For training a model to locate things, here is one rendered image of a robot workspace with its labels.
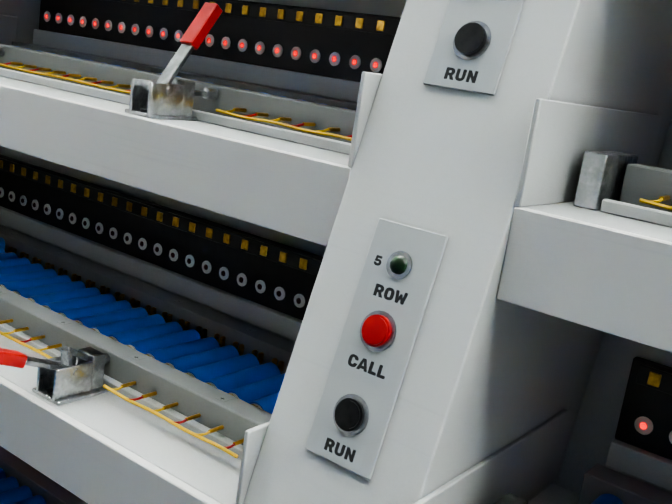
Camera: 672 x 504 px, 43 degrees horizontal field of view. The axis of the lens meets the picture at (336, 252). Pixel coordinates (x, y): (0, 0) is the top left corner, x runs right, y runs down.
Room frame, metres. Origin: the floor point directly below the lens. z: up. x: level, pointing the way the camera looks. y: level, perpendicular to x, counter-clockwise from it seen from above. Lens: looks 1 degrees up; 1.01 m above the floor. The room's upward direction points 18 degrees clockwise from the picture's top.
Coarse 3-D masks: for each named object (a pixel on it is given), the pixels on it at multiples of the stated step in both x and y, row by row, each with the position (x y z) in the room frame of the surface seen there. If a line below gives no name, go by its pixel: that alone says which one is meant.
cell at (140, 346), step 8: (160, 336) 0.64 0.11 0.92; (168, 336) 0.64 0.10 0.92; (176, 336) 0.64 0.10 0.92; (184, 336) 0.65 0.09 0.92; (192, 336) 0.65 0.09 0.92; (200, 336) 0.66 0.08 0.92; (128, 344) 0.62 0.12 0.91; (136, 344) 0.61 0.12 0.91; (144, 344) 0.62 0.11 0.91; (152, 344) 0.62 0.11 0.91; (160, 344) 0.63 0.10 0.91; (168, 344) 0.63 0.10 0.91; (176, 344) 0.64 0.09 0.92; (144, 352) 0.61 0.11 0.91
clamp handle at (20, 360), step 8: (0, 352) 0.51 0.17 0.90; (8, 352) 0.51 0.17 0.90; (16, 352) 0.52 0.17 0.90; (64, 352) 0.55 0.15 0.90; (0, 360) 0.51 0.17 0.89; (8, 360) 0.51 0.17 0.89; (16, 360) 0.52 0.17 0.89; (24, 360) 0.52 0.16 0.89; (32, 360) 0.53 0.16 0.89; (40, 360) 0.54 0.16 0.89; (48, 360) 0.55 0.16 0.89; (64, 360) 0.56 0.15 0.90; (72, 360) 0.56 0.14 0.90; (48, 368) 0.54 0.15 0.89; (56, 368) 0.55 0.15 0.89
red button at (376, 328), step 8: (368, 320) 0.41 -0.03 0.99; (376, 320) 0.41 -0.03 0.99; (384, 320) 0.41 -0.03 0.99; (368, 328) 0.41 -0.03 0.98; (376, 328) 0.41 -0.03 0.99; (384, 328) 0.41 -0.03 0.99; (368, 336) 0.41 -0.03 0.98; (376, 336) 0.41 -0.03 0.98; (384, 336) 0.41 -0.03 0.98; (368, 344) 0.41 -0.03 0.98; (376, 344) 0.41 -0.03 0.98; (384, 344) 0.41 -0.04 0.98
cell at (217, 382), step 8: (248, 368) 0.60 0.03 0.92; (256, 368) 0.60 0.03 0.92; (264, 368) 0.61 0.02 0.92; (272, 368) 0.61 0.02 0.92; (224, 376) 0.58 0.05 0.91; (232, 376) 0.58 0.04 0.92; (240, 376) 0.58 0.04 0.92; (248, 376) 0.59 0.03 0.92; (256, 376) 0.59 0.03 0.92; (264, 376) 0.60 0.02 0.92; (272, 376) 0.61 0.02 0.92; (216, 384) 0.57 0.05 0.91; (224, 384) 0.57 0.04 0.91; (232, 384) 0.57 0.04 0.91; (240, 384) 0.58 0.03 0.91
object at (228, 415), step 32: (0, 288) 0.68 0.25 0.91; (0, 320) 0.66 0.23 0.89; (32, 320) 0.63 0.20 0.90; (64, 320) 0.63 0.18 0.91; (128, 352) 0.59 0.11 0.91; (128, 384) 0.56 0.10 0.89; (160, 384) 0.55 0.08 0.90; (192, 384) 0.55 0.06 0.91; (160, 416) 0.53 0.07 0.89; (192, 416) 0.53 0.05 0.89; (224, 416) 0.52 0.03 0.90; (256, 416) 0.51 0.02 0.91; (224, 448) 0.50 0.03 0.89
